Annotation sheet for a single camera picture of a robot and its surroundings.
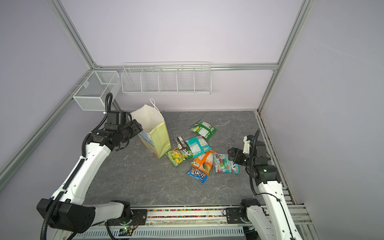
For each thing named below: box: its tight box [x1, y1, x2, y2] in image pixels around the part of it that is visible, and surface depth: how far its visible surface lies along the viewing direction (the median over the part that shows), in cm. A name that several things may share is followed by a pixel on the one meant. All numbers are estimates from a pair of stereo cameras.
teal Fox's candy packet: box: [185, 135, 212, 158], surface depth 98 cm
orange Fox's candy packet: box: [190, 150, 214, 176], surface depth 91 cm
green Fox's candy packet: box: [190, 119, 218, 141], surface depth 108 cm
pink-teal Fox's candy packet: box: [212, 152, 240, 175], surface depth 90 cm
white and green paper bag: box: [130, 98, 172, 159], surface depth 88 cm
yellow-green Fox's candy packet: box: [165, 148, 188, 168], surface depth 93 cm
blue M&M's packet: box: [186, 167, 208, 184], surface depth 87 cm
